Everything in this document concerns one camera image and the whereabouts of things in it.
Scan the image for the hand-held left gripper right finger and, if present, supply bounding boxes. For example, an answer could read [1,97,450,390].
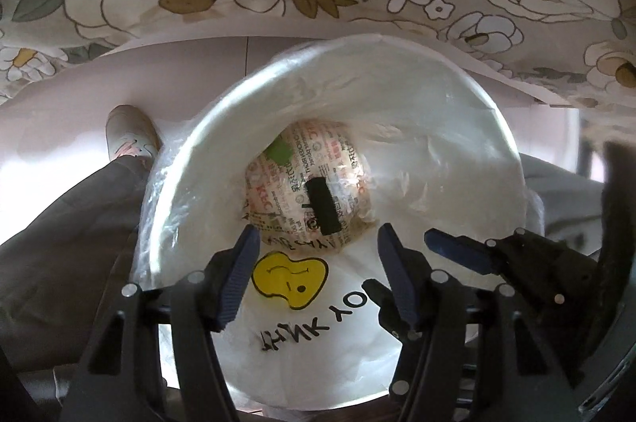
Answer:
[376,222,586,422]

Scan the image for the crumpled printed paper ball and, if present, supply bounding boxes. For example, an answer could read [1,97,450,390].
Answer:
[241,118,374,250]

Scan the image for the black rectangular piece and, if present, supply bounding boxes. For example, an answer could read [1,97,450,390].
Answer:
[306,176,342,236]

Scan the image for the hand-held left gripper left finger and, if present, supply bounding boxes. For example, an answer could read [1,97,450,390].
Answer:
[60,224,262,422]

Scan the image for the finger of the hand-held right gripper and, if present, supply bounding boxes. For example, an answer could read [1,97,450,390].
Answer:
[424,226,593,304]
[364,278,401,334]

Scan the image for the person's right leg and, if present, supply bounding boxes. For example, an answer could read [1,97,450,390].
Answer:
[519,152,611,256]

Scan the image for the person's left shoe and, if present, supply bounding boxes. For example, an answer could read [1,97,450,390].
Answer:
[104,104,163,163]

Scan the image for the person's leg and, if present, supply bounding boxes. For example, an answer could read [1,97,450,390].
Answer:
[519,152,611,256]
[0,151,161,374]

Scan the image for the person's left leg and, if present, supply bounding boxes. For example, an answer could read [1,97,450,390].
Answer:
[0,151,161,374]

